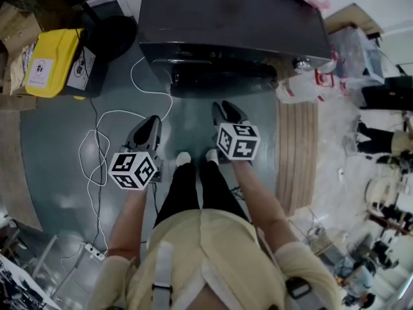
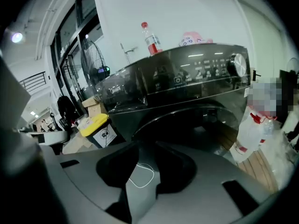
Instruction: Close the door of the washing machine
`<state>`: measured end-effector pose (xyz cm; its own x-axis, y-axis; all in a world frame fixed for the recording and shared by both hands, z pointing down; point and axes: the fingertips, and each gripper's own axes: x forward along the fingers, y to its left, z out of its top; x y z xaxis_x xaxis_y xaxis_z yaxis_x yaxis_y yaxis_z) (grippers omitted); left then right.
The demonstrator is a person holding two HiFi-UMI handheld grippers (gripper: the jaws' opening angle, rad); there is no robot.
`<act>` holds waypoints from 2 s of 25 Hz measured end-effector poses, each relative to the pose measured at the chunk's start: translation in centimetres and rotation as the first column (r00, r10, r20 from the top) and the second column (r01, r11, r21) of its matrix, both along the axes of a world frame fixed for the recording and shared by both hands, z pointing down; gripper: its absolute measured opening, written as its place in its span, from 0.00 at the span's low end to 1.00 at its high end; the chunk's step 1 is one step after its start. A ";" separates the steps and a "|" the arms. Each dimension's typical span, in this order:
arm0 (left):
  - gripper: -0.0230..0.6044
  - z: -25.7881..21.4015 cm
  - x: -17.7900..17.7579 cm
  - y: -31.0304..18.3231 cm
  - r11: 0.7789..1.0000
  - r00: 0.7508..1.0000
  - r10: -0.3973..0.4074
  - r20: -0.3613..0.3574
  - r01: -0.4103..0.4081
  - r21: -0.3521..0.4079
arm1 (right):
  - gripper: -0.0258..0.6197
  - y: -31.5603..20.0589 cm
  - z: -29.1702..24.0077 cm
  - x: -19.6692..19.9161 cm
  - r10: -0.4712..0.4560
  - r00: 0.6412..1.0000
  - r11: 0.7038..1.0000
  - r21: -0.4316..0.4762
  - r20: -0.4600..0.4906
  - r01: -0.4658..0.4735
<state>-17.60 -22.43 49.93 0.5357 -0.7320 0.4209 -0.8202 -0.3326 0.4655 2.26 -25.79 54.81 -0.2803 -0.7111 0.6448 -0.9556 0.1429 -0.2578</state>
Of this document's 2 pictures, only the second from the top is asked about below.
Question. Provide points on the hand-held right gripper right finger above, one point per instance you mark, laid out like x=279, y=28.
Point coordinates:
x=205, y=190

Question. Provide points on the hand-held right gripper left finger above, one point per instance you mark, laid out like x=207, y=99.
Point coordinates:
x=81, y=183

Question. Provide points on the round black washer door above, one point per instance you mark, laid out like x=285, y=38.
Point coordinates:
x=187, y=115

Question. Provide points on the black washing machine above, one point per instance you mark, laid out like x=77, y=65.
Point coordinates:
x=163, y=78

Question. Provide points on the cardboard box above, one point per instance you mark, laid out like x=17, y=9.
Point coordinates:
x=93, y=105
x=77, y=144

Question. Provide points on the white round table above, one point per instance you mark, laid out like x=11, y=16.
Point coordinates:
x=51, y=136

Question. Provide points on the wooden slatted platform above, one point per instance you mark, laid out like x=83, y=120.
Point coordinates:
x=259, y=169

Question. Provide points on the black bin with yellow lid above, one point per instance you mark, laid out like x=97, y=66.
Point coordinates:
x=97, y=122

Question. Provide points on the black hanging jacket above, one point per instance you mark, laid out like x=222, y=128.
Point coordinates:
x=66, y=113

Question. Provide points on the clear water jug red label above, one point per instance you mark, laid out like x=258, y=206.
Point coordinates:
x=271, y=129

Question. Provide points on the black stair railing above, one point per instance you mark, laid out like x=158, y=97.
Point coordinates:
x=33, y=80

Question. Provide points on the black floor fan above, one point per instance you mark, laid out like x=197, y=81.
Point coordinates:
x=93, y=59

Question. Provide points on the black cabinet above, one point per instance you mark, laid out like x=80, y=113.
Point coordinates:
x=288, y=90

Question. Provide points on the thin metal rod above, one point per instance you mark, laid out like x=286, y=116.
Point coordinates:
x=127, y=52

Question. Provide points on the black framed glass doors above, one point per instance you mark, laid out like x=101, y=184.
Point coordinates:
x=70, y=43

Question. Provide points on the pink plush toy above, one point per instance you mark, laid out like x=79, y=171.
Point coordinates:
x=194, y=39

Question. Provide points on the small grey standing fan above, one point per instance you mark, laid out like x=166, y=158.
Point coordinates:
x=293, y=64

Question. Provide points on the clear bottle red cap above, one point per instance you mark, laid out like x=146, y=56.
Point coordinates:
x=151, y=41

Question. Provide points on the round ceiling light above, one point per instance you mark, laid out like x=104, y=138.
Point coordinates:
x=16, y=37

